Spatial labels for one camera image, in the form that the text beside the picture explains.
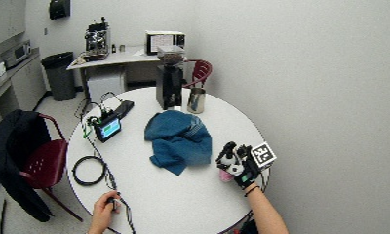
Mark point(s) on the black and white soft toy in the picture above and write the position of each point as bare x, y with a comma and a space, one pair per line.
232, 166

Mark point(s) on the white marker cube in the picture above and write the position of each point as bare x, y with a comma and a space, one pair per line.
264, 154

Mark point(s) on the black wristband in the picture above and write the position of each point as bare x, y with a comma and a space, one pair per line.
251, 191

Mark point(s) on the blue towel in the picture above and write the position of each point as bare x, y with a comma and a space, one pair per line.
179, 139

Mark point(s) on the dark red chair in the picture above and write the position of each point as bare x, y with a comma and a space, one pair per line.
46, 164
201, 72

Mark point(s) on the steel milk pitcher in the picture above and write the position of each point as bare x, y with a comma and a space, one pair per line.
196, 100

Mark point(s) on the small black monitor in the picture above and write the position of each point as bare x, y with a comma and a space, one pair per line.
107, 128

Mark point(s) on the black jacket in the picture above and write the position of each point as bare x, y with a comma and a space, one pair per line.
13, 156

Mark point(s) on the flat black box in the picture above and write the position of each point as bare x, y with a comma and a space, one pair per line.
124, 108

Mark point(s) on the black coffee grinder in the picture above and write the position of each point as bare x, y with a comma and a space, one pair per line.
170, 81

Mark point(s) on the white box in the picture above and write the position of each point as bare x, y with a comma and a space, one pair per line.
106, 86

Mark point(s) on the white microwave oven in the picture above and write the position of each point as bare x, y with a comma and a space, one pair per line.
163, 42

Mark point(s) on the black trash bin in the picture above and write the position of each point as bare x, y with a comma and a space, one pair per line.
59, 76

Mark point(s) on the grey counter cabinet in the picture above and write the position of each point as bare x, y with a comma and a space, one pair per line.
25, 83

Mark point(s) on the white side table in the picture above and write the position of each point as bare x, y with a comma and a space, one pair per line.
118, 58

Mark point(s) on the small metal cup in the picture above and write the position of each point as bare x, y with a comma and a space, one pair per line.
123, 48

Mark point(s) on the small dark bottle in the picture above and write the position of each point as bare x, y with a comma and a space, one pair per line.
114, 48

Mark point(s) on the steel espresso machine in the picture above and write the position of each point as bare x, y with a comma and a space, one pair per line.
96, 40

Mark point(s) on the grey microwave oven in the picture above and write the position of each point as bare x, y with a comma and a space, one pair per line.
17, 53

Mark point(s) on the black wall dispenser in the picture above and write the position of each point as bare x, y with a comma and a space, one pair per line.
59, 9

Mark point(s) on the grey wall cabinet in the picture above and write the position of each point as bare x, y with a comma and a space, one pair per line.
5, 19

